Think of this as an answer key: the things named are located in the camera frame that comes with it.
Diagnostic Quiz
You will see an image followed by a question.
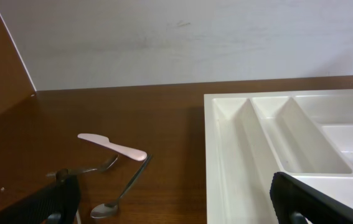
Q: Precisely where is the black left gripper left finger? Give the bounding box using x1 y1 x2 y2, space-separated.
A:
0 175 81 224

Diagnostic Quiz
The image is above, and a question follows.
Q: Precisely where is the pink plastic knife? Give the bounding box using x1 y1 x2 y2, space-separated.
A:
77 133 148 161

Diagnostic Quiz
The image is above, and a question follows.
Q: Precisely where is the small metal teaspoon upper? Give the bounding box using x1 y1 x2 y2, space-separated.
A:
46 155 119 179

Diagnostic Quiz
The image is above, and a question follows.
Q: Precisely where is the white plastic cutlery tray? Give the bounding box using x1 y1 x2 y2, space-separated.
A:
204 90 353 223

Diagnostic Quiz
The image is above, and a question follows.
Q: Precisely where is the dark-handled small metal teaspoon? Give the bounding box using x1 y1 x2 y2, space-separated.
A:
90 154 152 219

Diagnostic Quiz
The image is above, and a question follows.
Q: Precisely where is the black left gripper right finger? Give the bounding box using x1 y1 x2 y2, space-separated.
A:
270 172 353 224

